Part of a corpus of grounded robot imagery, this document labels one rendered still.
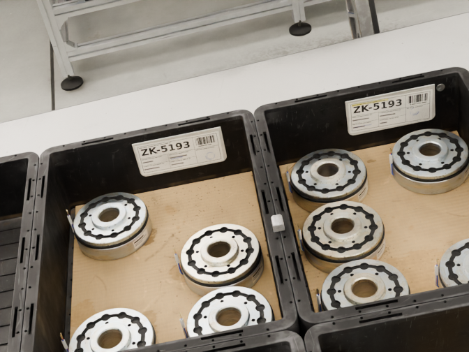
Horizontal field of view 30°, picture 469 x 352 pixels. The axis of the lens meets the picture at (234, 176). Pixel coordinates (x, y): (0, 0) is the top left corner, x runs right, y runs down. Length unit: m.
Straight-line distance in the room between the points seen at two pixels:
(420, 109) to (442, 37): 0.50
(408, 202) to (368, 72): 0.52
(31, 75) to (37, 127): 1.57
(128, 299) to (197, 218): 0.16
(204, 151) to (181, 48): 1.97
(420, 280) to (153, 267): 0.34
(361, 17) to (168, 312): 0.99
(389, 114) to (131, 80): 1.92
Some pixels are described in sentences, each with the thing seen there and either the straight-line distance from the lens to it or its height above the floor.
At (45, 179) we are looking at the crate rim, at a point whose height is 0.93.
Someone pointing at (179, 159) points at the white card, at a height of 0.88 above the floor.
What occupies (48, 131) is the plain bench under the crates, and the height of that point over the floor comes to 0.70.
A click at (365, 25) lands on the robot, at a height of 0.65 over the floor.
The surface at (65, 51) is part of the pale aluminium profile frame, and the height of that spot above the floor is 0.14.
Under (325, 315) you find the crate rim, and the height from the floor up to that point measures 0.93.
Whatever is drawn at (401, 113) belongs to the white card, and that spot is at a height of 0.88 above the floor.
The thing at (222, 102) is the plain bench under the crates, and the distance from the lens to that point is 1.64.
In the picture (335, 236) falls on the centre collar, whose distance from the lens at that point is 1.09.
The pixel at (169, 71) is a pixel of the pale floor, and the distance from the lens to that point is 3.08.
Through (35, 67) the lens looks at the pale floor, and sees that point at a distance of 3.32.
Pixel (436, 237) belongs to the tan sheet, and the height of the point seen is 0.83.
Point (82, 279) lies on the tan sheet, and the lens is 1.18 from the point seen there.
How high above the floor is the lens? 1.63
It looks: 40 degrees down
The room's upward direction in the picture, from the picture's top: 12 degrees counter-clockwise
